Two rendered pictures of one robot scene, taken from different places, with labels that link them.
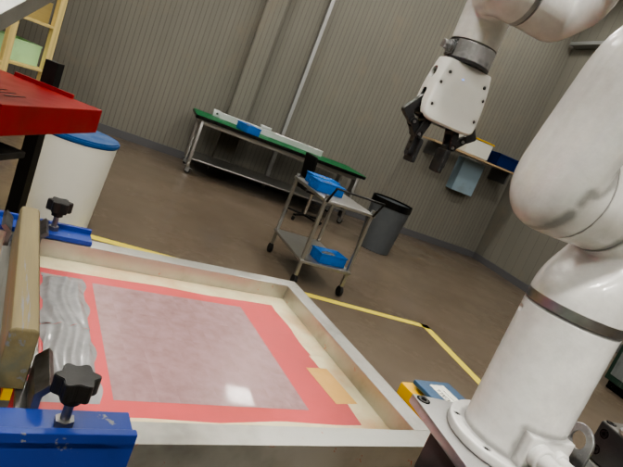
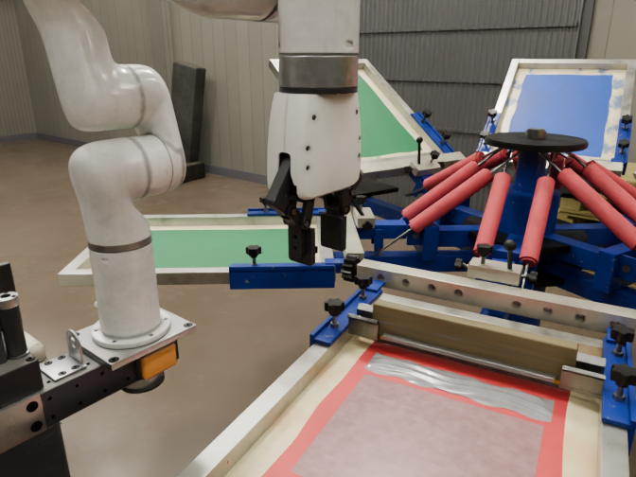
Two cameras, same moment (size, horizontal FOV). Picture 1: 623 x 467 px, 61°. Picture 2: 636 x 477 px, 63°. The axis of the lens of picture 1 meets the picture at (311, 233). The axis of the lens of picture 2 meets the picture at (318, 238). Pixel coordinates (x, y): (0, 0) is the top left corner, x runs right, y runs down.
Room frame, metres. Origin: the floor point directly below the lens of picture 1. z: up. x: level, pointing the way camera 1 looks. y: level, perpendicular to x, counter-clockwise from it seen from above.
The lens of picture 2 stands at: (1.34, -0.39, 1.57)
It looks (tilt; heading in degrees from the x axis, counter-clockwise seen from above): 19 degrees down; 150
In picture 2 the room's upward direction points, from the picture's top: straight up
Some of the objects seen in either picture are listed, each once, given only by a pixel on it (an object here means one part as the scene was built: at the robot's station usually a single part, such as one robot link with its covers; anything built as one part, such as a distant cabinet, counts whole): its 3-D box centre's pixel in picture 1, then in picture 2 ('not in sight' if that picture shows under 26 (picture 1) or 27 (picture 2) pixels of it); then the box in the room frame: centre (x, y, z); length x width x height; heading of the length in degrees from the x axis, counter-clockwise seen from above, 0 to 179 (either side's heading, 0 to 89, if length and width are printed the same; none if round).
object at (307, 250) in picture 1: (320, 229); not in sight; (4.71, -0.06, 0.46); 0.98 x 0.57 x 0.93; 20
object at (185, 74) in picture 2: not in sight; (162, 122); (-5.69, 1.30, 0.76); 0.91 x 0.90 x 1.53; 111
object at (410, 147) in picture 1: (410, 139); (340, 217); (0.87, -0.09, 1.40); 0.03 x 0.03 x 0.07; 21
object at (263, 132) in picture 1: (273, 164); not in sight; (7.92, 0.93, 0.48); 2.65 x 1.06 x 0.96; 111
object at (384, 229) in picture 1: (382, 224); not in sight; (7.20, -0.87, 0.36); 0.58 x 0.57 x 0.72; 21
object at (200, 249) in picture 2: not in sight; (256, 220); (-0.20, 0.27, 1.05); 1.08 x 0.61 x 0.23; 62
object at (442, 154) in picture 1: (448, 155); (293, 234); (0.90, -0.16, 1.40); 0.03 x 0.03 x 0.07; 21
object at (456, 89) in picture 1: (452, 93); (318, 135); (0.89, -0.13, 1.49); 0.10 x 0.08 x 0.11; 111
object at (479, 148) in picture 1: (473, 146); not in sight; (9.42, -2.03, 1.91); 0.54 x 0.45 x 0.30; 111
